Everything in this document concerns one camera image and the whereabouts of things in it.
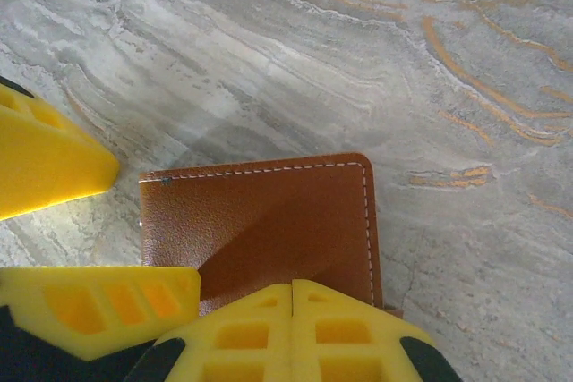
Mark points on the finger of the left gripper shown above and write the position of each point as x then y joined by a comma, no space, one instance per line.
89,301
45,158

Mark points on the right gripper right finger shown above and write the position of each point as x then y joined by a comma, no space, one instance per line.
349,342

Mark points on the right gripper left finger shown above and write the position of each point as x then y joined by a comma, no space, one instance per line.
242,337

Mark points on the brown leather card holder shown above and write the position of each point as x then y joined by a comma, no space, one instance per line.
268,221

